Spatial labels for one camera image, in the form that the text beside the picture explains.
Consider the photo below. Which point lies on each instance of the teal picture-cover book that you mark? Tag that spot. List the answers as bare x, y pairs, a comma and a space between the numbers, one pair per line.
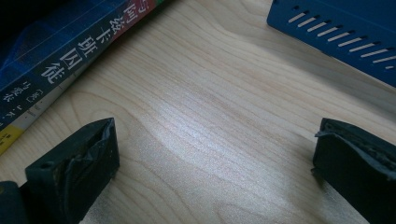
62, 70

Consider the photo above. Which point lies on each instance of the blue book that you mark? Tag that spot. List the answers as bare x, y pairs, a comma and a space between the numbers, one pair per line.
37, 37

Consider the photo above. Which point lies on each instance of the blue plastic file rack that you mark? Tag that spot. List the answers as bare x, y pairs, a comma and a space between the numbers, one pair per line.
358, 18

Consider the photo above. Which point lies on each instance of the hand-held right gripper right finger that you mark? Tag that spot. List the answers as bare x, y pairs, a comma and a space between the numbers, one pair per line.
358, 174

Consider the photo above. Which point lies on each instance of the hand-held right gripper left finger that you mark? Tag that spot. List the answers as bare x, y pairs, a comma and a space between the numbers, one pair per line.
81, 174

